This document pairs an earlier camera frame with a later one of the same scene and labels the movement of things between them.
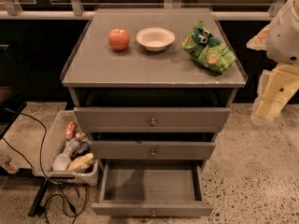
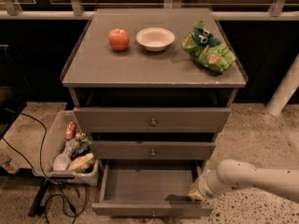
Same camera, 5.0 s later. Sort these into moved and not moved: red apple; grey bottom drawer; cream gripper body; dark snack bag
Moved: cream gripper body
Not moved: dark snack bag; grey bottom drawer; red apple
